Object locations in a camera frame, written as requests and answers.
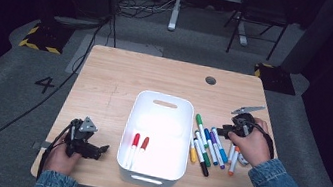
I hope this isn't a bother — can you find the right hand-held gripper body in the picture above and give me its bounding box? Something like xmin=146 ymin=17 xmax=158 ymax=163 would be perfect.
xmin=227 ymin=100 xmax=268 ymax=142

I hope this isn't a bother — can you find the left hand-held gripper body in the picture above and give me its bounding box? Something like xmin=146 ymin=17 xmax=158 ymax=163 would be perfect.
xmin=62 ymin=113 xmax=102 ymax=162

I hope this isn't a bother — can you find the purple marker pen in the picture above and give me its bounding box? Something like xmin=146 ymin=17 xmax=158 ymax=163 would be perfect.
xmin=205 ymin=131 xmax=231 ymax=171

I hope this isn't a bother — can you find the dark blue marker pen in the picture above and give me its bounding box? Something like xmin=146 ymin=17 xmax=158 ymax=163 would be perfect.
xmin=198 ymin=127 xmax=224 ymax=167

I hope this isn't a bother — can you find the pink marker pen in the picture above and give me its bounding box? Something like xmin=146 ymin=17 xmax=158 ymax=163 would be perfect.
xmin=226 ymin=143 xmax=237 ymax=165

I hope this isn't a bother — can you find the light blue marker pen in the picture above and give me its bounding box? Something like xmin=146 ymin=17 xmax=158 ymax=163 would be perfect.
xmin=205 ymin=126 xmax=234 ymax=165

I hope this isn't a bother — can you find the orange marker pen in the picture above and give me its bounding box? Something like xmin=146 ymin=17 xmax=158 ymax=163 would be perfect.
xmin=227 ymin=145 xmax=242 ymax=179

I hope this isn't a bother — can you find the bright red marker pen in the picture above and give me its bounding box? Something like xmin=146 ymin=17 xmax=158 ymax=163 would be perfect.
xmin=122 ymin=131 xmax=142 ymax=171

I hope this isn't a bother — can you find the yellow marker pen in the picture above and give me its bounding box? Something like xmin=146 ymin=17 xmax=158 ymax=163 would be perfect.
xmin=186 ymin=137 xmax=202 ymax=164

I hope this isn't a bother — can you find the black marker pen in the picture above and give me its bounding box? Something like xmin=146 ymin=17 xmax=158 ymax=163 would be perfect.
xmin=188 ymin=137 xmax=216 ymax=178

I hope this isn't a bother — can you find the dark red marker pen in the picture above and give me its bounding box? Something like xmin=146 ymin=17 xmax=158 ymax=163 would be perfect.
xmin=129 ymin=134 xmax=150 ymax=173

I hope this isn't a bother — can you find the white plastic storage bin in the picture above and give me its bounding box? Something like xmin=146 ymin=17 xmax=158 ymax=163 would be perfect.
xmin=112 ymin=86 xmax=199 ymax=187

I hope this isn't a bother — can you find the person's right hand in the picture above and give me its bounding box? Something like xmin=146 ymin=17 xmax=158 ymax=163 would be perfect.
xmin=223 ymin=113 xmax=278 ymax=170

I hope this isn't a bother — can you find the person's left hand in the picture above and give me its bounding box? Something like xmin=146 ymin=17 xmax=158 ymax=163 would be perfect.
xmin=42 ymin=137 xmax=86 ymax=179

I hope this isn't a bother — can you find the white toy car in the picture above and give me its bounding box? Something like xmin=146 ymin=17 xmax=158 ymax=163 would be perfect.
xmin=236 ymin=153 xmax=251 ymax=167

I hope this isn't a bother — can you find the grey tape piece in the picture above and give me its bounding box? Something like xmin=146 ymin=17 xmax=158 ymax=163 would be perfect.
xmin=31 ymin=139 xmax=48 ymax=151

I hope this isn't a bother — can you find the black yellow striped stand base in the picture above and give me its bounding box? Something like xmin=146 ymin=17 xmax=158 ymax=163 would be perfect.
xmin=17 ymin=17 xmax=76 ymax=58
xmin=250 ymin=61 xmax=300 ymax=97

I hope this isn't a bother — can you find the grey flat floor base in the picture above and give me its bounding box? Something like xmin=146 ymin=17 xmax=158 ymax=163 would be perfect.
xmin=52 ymin=13 xmax=108 ymax=35

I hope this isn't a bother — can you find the black chair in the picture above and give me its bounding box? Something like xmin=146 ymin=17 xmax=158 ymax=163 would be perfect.
xmin=218 ymin=0 xmax=295 ymax=64

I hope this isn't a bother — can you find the right hand-held gripper cable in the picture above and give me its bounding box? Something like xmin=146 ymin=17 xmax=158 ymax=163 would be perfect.
xmin=234 ymin=119 xmax=333 ymax=187

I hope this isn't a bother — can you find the hand-held gripper cable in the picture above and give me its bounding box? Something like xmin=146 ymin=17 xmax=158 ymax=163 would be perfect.
xmin=234 ymin=119 xmax=333 ymax=187
xmin=35 ymin=114 xmax=80 ymax=185

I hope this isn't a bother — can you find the grey table cable grommet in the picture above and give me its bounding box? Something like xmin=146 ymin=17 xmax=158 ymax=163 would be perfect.
xmin=203 ymin=74 xmax=219 ymax=87

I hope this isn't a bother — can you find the left hand-held gripper cable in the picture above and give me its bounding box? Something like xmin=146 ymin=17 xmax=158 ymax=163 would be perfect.
xmin=35 ymin=114 xmax=80 ymax=185

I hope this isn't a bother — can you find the bundle of floor cables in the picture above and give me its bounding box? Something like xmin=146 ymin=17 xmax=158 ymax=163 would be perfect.
xmin=114 ymin=0 xmax=178 ymax=27

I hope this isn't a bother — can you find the white desk frame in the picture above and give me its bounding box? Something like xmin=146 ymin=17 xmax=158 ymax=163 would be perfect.
xmin=166 ymin=0 xmax=255 ymax=47

